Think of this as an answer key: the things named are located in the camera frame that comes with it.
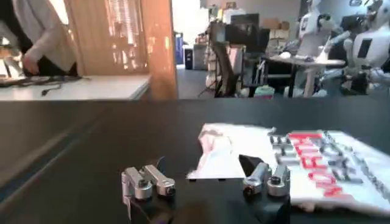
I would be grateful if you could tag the wooden partition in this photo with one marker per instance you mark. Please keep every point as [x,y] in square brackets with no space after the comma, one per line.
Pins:
[122,36]

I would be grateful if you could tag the person's hand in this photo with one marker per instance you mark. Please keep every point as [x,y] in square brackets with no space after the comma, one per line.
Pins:
[30,64]

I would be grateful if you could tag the person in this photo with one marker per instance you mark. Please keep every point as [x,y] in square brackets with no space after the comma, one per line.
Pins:
[45,36]

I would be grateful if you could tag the white shirt with red print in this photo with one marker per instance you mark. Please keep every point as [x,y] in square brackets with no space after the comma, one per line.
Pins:
[243,143]

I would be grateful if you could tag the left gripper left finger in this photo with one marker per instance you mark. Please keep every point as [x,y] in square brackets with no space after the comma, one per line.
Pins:
[140,182]

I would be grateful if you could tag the white standing desk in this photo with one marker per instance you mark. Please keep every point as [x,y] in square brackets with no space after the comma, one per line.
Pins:
[307,65]

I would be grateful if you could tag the black table cloth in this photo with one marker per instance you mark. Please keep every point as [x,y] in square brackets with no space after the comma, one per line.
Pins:
[91,137]

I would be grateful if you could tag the black office chair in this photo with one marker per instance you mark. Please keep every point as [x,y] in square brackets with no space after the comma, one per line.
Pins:
[227,70]

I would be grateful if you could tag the white side table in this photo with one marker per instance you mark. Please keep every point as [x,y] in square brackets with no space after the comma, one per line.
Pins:
[91,88]

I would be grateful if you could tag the black monitor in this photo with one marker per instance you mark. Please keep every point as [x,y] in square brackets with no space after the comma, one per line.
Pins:
[243,30]

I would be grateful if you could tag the white humanoid robot with base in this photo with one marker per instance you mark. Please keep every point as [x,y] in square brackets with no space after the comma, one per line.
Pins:
[370,48]

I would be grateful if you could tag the stack of folded clothes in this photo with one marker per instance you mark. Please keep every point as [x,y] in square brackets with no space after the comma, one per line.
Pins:
[264,92]

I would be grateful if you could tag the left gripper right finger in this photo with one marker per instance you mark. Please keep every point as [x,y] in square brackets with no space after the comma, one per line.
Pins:
[259,176]

